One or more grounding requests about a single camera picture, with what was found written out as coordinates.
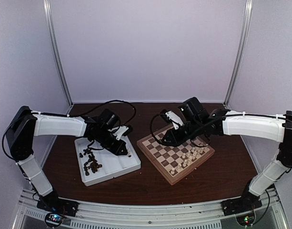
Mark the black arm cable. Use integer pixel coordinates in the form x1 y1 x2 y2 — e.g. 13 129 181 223
79 100 137 127
150 112 170 141

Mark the white plastic compartment tray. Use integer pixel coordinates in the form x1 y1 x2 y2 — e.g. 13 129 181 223
74 136 141 187

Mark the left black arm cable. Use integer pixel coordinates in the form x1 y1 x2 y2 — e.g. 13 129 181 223
79 100 137 127

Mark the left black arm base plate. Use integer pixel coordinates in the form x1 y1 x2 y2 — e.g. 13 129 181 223
37 199 79 217

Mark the right aluminium frame post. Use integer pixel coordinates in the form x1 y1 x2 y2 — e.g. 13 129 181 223
223 0 253 108

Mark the right controller board with LEDs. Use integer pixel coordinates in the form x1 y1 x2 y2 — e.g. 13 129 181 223
236 215 255 227

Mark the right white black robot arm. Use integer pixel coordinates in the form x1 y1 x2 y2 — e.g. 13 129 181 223
159 97 292 211

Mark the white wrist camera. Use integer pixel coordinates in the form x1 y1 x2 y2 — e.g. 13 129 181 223
165 111 184 130
111 125 133 140

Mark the front aluminium frame rail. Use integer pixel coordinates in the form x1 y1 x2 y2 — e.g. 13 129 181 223
9 188 290 229

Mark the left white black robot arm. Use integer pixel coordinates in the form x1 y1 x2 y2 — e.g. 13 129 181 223
1 106 132 212

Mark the wooden chess board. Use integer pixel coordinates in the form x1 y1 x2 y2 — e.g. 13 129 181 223
137 135 215 185

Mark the aluminium frame post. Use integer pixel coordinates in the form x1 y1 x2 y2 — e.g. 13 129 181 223
223 0 253 108
43 0 73 107

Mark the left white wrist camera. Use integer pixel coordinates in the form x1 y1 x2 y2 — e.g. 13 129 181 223
111 125 133 140

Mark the light chess queen piece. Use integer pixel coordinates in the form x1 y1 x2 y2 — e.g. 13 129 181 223
182 159 187 167

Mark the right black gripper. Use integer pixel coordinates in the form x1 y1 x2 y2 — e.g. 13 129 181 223
161 119 202 147

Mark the left aluminium frame post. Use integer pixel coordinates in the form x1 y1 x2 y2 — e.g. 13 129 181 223
43 0 73 107

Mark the controller board with leds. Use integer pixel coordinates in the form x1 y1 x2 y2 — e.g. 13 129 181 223
44 213 64 228
236 215 255 227

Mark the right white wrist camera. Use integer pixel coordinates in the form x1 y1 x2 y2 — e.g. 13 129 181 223
165 111 184 130

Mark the pile of dark chess pieces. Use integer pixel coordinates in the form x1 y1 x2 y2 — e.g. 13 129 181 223
79 148 102 176

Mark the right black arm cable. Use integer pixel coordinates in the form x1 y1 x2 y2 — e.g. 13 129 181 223
150 112 170 141

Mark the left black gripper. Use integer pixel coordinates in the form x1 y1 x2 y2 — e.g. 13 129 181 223
96 128 128 156

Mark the left controller board with LEDs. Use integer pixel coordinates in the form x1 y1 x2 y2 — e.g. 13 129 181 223
44 213 64 228

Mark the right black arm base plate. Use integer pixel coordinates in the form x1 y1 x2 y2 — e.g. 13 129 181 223
221 198 262 216

